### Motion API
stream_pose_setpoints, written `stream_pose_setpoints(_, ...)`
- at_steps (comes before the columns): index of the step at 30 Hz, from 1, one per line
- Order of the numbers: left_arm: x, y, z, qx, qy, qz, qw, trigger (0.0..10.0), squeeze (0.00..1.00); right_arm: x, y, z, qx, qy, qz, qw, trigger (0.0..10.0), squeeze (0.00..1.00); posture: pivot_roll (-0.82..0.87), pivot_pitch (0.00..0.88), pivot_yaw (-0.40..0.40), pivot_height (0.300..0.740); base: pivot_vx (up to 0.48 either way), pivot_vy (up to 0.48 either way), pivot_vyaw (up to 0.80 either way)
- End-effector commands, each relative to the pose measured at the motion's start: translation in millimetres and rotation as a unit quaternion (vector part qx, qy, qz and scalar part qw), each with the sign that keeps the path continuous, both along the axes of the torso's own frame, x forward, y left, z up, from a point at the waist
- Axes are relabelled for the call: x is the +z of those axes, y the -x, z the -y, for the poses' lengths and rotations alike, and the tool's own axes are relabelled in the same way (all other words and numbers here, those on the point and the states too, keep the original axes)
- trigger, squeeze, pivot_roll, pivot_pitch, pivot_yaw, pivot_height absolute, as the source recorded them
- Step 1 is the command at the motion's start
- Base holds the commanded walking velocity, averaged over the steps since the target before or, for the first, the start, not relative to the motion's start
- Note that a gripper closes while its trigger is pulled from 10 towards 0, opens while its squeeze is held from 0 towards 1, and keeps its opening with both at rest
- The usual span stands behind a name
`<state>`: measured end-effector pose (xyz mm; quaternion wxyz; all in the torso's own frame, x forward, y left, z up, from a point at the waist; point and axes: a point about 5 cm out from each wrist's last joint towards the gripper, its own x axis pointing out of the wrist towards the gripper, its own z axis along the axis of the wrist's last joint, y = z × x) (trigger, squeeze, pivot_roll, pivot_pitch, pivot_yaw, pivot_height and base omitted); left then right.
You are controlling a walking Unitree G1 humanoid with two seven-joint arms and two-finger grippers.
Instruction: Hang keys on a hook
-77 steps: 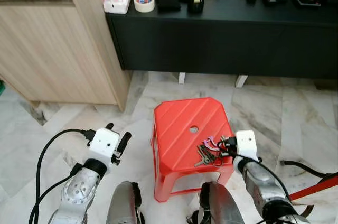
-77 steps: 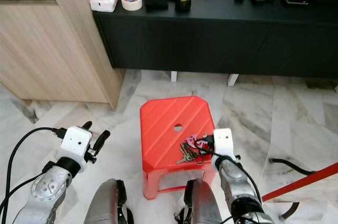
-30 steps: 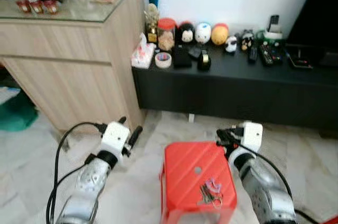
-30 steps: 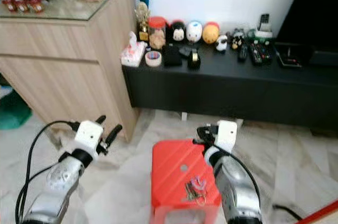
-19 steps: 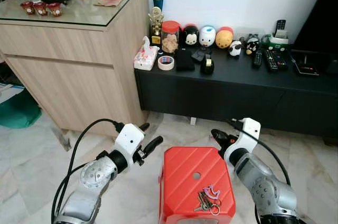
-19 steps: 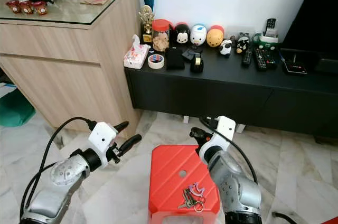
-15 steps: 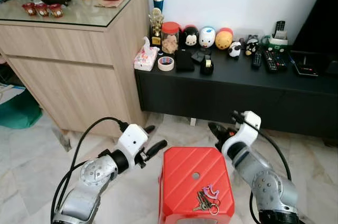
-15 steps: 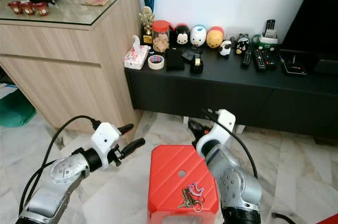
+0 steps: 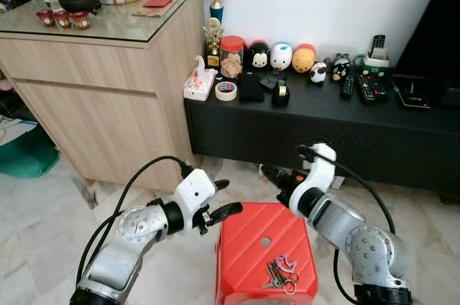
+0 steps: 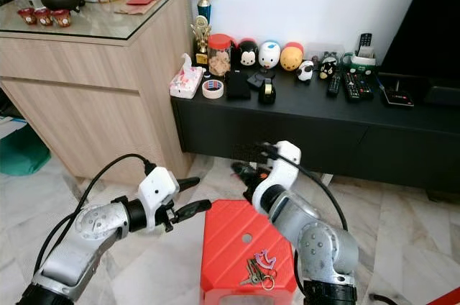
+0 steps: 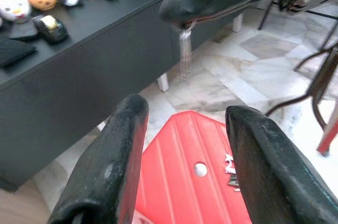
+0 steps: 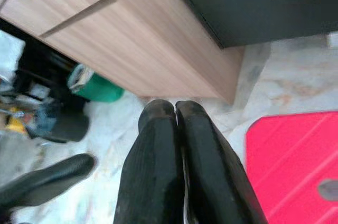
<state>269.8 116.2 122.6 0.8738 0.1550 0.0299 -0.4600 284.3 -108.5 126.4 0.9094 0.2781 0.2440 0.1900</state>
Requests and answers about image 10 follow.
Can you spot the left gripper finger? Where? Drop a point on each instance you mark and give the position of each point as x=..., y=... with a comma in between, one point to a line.
x=194, y=209
x=189, y=183

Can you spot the black low television console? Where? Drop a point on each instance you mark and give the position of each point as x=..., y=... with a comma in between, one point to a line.
x=295, y=139

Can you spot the white tape roll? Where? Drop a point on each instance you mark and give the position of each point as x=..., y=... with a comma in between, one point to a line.
x=205, y=90

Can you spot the orange yellow plush toy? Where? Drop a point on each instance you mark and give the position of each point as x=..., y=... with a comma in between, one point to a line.
x=292, y=58

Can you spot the small white panda plush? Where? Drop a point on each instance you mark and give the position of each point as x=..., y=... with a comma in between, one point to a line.
x=306, y=70

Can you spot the flat black media box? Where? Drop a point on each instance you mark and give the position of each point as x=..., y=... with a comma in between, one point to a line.
x=399, y=97

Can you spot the black tape dispenser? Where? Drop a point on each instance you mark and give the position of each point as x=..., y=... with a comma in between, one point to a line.
x=267, y=93

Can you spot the green bag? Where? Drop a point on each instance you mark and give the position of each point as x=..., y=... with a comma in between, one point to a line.
x=21, y=154

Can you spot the red plastic stool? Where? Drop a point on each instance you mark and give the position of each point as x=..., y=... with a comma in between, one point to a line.
x=230, y=247

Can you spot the slim black remote control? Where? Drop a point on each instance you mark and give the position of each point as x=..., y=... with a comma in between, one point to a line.
x=333, y=85

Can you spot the small gold trophy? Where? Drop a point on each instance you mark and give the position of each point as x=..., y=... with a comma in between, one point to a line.
x=200, y=32

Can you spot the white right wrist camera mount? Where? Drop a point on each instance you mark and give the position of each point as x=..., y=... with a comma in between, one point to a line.
x=287, y=161

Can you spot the small black plush toy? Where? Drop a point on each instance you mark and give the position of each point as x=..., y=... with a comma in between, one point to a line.
x=328, y=67

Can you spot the short black remote control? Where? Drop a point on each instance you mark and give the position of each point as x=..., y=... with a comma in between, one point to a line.
x=368, y=89

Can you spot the large black remote control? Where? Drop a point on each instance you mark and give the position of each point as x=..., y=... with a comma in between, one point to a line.
x=356, y=88

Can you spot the pink white tissue box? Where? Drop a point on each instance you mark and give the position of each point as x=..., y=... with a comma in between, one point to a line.
x=185, y=83

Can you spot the brown paper mat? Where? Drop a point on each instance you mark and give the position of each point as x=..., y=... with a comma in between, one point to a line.
x=133, y=8

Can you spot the key bunch with pink tag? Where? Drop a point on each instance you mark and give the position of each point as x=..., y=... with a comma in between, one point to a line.
x=255, y=270

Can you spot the black pouch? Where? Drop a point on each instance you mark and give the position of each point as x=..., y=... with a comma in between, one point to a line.
x=237, y=85

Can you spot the small black flat case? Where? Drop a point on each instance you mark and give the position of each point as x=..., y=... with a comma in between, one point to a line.
x=259, y=79

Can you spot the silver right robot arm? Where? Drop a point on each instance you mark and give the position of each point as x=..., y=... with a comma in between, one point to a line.
x=323, y=247

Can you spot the clear jar with red lid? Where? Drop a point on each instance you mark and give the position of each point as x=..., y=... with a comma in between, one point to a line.
x=219, y=60

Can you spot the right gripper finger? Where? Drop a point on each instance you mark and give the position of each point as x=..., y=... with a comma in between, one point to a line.
x=243, y=168
x=249, y=179

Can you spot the white round plush toy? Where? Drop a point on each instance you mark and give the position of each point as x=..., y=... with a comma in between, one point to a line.
x=269, y=55

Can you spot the black mouse plush toy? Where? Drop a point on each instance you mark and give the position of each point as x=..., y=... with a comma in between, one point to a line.
x=247, y=55

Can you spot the small red tea cup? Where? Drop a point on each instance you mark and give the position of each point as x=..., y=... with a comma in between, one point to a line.
x=26, y=15
x=62, y=19
x=43, y=16

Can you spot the light wood cabinet glass top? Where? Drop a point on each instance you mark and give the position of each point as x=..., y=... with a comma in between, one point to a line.
x=93, y=103

